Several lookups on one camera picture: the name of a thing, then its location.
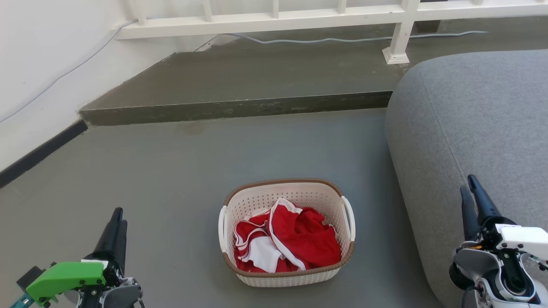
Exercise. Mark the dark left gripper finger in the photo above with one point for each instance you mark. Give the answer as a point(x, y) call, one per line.
point(110, 235)
point(123, 248)

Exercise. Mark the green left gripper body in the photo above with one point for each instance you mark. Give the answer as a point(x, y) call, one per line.
point(64, 276)

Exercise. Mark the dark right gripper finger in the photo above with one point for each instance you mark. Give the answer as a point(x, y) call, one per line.
point(470, 218)
point(483, 201)

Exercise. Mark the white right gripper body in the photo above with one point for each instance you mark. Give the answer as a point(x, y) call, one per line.
point(526, 239)

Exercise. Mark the cream plastic laundry basket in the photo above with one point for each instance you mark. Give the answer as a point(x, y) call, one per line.
point(282, 194)

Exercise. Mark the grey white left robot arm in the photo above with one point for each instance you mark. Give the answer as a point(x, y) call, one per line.
point(122, 296)

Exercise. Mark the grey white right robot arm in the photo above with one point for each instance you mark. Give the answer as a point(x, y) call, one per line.
point(475, 261)

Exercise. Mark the red and white garment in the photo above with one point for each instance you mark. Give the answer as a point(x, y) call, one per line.
point(306, 239)

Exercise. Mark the grey fabric sofa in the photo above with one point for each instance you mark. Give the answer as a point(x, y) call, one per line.
point(471, 119)

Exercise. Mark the black baseboard strip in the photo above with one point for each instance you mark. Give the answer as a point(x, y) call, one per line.
point(38, 154)

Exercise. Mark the raised concrete step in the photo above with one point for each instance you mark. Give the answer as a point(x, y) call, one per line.
point(239, 81)

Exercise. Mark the white wooden railing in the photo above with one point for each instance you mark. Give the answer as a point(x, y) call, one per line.
point(265, 21)

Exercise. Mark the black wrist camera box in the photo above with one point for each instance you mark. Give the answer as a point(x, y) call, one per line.
point(30, 273)

